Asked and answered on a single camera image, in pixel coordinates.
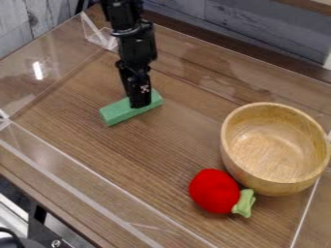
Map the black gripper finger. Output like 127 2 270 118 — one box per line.
118 66 130 97
128 75 151 109

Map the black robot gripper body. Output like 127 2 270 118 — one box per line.
112 20 158 77

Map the green rectangular block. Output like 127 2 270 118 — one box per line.
100 89 163 126

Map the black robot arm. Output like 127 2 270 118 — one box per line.
102 0 158 109

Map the light wooden bowl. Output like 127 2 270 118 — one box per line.
220 102 331 197

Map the red plush tomato toy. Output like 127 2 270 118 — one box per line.
188 169 256 218

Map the black table clamp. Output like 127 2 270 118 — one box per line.
27 205 74 248

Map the clear acrylic corner bracket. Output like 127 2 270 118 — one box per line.
80 13 118 52

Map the clear acrylic tray wall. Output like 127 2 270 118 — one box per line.
0 116 218 248

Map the black cable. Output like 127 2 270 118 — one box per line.
0 227 23 248

